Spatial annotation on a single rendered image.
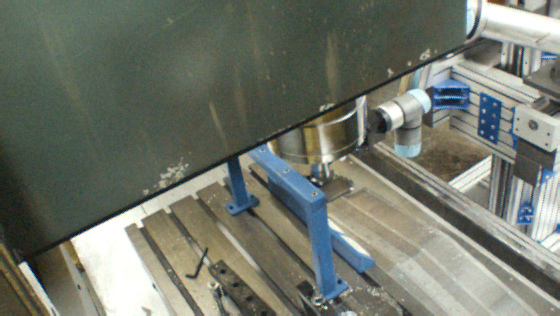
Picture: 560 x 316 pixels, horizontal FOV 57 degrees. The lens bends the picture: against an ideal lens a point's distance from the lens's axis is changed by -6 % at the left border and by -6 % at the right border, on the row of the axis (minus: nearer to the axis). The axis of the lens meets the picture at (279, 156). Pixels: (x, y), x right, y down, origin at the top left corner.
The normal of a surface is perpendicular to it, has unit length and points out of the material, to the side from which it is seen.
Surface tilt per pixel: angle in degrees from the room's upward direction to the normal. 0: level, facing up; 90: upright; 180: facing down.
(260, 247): 0
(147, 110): 90
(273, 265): 0
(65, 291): 0
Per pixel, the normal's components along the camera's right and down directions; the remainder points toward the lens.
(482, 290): -0.07, -0.72
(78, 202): 0.53, 0.44
